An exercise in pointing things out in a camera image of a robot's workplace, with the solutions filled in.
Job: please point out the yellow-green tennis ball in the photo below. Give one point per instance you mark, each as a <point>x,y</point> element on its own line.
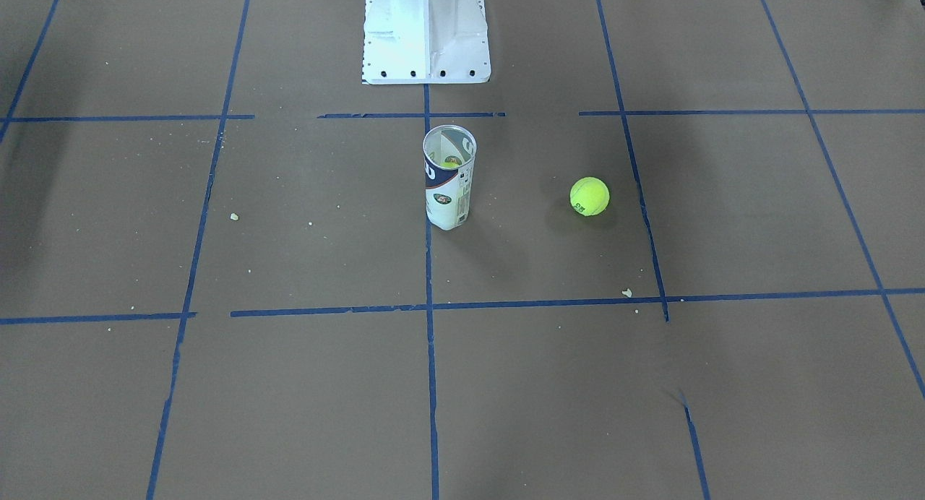
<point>589,196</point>

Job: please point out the white tennis ball can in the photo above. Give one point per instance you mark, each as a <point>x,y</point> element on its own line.
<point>448,192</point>

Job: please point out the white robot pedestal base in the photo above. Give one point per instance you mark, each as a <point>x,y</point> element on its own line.
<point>414,42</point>

